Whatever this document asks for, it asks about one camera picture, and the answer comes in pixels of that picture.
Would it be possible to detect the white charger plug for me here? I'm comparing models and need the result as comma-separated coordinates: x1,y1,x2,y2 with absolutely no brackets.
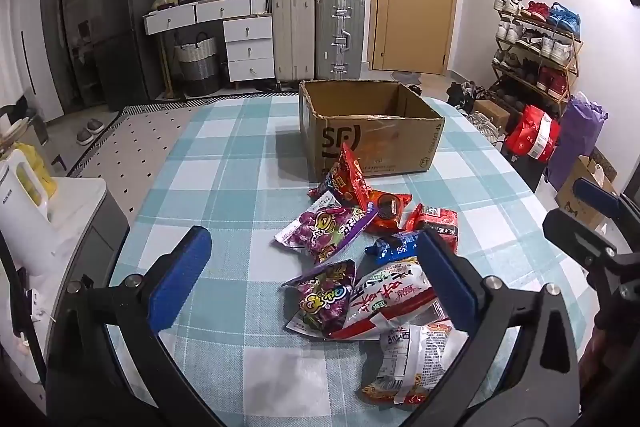
20,287,56,348

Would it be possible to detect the beige suitcase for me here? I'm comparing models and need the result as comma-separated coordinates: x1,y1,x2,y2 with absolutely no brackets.
271,0,317,88

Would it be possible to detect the red cookie packet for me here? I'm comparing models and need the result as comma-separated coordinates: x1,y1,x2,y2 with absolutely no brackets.
362,189,413,235

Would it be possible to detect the small brown box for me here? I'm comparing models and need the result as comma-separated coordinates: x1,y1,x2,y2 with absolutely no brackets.
472,99,511,122

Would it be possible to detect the grey refrigerator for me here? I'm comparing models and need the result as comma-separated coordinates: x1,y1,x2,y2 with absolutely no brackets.
84,0,163,100

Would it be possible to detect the dotted floor rug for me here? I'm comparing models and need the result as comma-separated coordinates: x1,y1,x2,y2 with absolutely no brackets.
70,89,301,218

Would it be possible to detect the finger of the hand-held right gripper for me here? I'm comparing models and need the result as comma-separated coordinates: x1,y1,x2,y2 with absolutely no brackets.
542,207,623,270
572,177,640,233

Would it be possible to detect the silver suitcase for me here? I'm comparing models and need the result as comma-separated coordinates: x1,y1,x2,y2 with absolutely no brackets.
315,0,366,82

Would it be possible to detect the red triangular chip bag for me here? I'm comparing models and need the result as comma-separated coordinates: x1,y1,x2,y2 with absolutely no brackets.
307,142,386,219

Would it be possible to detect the dark glass cabinet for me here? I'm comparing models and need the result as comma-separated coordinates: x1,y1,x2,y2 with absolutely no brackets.
40,0,101,108

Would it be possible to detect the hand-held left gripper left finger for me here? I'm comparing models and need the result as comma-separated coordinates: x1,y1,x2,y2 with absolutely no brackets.
46,226,221,427

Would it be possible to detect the grey side cabinet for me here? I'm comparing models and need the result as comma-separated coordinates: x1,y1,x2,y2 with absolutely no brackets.
0,177,131,383

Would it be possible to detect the purple grape candy bag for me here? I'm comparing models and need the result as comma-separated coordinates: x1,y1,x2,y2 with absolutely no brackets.
282,259,358,339
274,192,378,264

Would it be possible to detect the open cardboard box with tag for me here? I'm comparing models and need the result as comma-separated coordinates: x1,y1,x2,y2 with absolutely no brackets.
554,154,618,230

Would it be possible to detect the white electric kettle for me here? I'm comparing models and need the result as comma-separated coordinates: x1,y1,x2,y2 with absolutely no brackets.
0,149,51,275

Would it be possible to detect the heap of black shoes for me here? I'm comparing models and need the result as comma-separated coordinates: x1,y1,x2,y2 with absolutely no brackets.
446,82,496,114

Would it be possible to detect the wooden shoe rack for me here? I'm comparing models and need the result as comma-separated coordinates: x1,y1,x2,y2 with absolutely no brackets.
491,9,583,112

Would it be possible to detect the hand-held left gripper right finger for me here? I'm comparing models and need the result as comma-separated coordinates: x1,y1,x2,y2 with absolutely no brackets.
395,229,583,427

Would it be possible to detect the grey white laundry basket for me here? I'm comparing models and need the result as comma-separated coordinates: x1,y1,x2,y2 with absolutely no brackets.
173,32,222,98

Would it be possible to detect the white drawer dresser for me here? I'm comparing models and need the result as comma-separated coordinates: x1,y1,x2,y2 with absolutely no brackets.
143,0,276,90

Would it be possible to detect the blue cookie packet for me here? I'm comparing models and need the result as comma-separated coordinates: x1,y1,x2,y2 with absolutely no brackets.
364,231,426,264

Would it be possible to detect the red shopping bag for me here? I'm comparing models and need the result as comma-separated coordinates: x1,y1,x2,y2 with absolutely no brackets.
504,104,561,165

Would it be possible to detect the yellow plastic bag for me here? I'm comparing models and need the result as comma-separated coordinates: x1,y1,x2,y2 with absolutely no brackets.
15,142,58,202

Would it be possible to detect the brown cardboard box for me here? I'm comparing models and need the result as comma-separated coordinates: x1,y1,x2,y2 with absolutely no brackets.
298,79,446,180

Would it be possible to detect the white red snack bag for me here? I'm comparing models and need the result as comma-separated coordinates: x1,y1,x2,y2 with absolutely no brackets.
327,257,453,342

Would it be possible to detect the shoe rack with shoes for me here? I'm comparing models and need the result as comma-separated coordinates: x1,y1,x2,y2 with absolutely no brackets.
492,0,583,108

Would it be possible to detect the white orange snack bag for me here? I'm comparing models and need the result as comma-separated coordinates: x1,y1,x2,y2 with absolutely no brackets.
356,317,471,408

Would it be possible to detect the black cable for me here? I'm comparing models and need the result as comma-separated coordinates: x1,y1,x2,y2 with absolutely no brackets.
0,232,51,383

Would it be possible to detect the red wafer packet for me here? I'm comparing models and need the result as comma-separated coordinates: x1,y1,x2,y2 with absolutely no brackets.
404,203,460,253

